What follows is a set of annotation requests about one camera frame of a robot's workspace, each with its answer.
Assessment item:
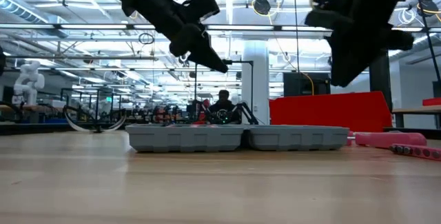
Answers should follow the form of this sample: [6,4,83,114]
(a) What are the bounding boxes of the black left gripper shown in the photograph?
[156,0,229,74]

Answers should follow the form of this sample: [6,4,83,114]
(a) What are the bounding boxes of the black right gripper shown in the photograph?
[305,0,415,88]

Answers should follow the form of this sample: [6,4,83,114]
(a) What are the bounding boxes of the grey plastic tool case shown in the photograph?
[125,123,350,153]

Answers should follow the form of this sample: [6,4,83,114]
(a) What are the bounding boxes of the pink-handled hammer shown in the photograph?
[346,131,428,149]

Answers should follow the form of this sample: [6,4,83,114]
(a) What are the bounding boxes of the pink socket bit holder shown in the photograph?
[390,143,441,162]

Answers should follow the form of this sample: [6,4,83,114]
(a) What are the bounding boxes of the black pillar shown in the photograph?
[368,50,394,113]

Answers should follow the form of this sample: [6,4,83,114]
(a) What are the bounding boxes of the white building column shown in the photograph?
[240,39,270,125]

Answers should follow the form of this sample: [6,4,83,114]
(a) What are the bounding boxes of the person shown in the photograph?
[208,89,242,125]

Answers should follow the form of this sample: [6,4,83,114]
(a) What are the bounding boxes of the red plastic bin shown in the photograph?
[268,91,393,134]

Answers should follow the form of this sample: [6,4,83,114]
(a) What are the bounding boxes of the black cabinet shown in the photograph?
[283,72,332,97]

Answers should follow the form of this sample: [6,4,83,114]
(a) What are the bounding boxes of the wooden background table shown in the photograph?
[391,105,441,129]

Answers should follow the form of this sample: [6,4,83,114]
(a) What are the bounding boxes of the thin black diagonal pole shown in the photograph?
[411,0,441,83]

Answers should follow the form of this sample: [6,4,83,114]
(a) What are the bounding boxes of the clear safety glasses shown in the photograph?
[63,105,127,134]

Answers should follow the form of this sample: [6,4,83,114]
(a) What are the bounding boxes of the background workbench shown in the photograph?
[0,105,70,136]

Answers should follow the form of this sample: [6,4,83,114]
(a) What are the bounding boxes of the ceiling cable reel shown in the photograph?
[415,0,440,19]
[252,0,273,16]

